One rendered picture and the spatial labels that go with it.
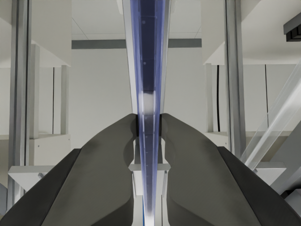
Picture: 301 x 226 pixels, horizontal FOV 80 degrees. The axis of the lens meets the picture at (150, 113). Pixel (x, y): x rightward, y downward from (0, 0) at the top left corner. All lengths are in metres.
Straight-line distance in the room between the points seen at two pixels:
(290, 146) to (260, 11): 0.40
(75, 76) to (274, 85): 2.24
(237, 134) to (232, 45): 0.28
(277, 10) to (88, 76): 1.86
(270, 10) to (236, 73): 0.19
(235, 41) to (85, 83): 1.77
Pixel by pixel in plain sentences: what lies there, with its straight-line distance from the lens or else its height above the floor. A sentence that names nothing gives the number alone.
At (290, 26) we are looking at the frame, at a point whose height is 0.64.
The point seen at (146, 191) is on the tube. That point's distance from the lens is 0.20.
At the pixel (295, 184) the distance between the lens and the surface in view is 0.59.
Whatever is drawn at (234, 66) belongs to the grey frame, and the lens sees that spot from 0.66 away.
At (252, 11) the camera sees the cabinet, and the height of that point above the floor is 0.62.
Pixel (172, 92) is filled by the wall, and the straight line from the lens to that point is 2.07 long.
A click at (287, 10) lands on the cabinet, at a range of 0.73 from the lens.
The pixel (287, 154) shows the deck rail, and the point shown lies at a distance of 0.51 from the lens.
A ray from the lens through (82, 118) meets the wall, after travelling 2.16.
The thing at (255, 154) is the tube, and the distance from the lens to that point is 0.21.
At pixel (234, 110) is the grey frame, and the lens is 0.63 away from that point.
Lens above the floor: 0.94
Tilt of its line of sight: 3 degrees down
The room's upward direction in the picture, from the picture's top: 179 degrees clockwise
